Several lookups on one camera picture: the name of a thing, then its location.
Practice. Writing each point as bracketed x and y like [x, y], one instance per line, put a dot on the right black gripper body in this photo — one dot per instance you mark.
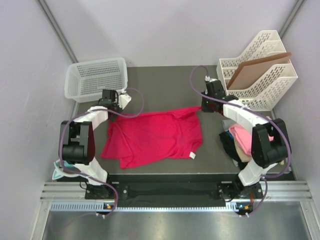
[207, 105]

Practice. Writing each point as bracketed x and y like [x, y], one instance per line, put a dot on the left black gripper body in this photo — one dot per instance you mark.
[117, 108]

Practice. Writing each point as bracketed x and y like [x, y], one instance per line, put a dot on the red t shirt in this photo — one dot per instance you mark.
[153, 136]

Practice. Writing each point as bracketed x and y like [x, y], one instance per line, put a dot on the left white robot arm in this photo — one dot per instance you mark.
[77, 148]

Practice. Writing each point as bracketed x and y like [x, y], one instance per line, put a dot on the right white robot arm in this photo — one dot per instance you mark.
[269, 138]

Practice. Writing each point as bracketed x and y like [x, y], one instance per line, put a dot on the white perforated plastic basket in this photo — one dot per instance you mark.
[85, 81]

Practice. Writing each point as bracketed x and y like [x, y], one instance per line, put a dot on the brown cardboard sheet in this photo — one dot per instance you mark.
[248, 72]

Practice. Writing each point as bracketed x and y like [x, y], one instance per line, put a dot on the grey folded t shirt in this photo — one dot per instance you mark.
[227, 123]

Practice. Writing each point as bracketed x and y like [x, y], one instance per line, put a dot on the cream perforated file organizer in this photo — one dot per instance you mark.
[265, 93]

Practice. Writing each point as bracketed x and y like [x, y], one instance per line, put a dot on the black folded t shirt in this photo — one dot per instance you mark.
[228, 143]

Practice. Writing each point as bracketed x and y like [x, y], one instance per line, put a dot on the pink folded t shirt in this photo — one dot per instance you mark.
[243, 137]

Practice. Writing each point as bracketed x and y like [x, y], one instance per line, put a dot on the beige folded t shirt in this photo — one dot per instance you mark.
[245, 158]

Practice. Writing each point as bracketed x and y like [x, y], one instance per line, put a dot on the teal and white hanger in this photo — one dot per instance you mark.
[58, 172]

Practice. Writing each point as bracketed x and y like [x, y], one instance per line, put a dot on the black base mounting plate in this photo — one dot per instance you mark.
[178, 190]

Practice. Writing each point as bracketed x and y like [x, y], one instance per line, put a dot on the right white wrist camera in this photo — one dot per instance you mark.
[208, 79]

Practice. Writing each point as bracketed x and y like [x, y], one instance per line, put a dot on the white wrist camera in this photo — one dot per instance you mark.
[208, 79]
[123, 99]

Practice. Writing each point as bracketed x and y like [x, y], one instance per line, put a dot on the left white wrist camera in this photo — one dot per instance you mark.
[123, 99]

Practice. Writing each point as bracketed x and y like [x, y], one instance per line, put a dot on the aluminium frame rail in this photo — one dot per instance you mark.
[276, 191]

